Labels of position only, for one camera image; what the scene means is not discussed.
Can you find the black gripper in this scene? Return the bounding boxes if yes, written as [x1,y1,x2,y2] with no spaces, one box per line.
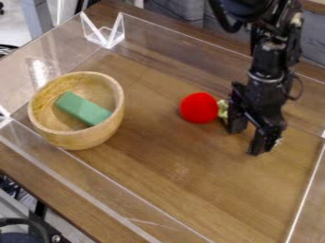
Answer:
[227,74,293,156]

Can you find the red plush fruit green stem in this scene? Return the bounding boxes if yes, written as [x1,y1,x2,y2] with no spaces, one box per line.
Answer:
[179,92,228,123]

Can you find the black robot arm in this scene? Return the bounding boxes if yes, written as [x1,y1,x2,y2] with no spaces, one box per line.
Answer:
[208,0,303,156]

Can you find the green rectangular block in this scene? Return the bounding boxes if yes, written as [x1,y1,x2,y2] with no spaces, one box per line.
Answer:
[55,91,112,126]

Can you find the light wooden bowl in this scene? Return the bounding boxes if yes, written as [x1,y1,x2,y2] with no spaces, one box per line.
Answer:
[28,71,125,150]

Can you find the clear acrylic tray enclosure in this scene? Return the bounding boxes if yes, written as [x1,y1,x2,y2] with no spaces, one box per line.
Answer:
[0,15,325,243]

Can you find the black table leg bracket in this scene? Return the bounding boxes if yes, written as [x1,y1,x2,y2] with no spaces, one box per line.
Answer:
[28,201,71,243]

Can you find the black cable on floor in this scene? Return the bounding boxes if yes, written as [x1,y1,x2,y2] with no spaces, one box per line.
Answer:
[0,217,48,243]

